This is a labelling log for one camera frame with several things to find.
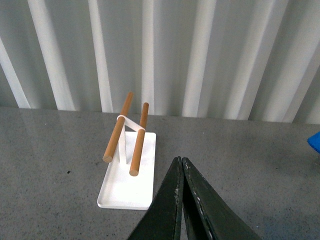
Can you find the white pleated curtain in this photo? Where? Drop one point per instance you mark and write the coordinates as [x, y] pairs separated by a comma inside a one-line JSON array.
[[228, 59]]

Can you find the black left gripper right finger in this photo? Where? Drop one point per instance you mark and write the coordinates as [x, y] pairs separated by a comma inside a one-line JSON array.
[[206, 215]]

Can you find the white rack with wooden bars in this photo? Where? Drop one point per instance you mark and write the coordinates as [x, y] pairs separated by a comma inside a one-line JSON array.
[[130, 154]]

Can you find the blue microfiber cloth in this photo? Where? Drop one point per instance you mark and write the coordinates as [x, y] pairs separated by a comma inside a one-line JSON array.
[[314, 142]]

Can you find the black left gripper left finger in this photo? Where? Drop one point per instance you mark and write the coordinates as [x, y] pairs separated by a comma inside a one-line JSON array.
[[163, 219]]

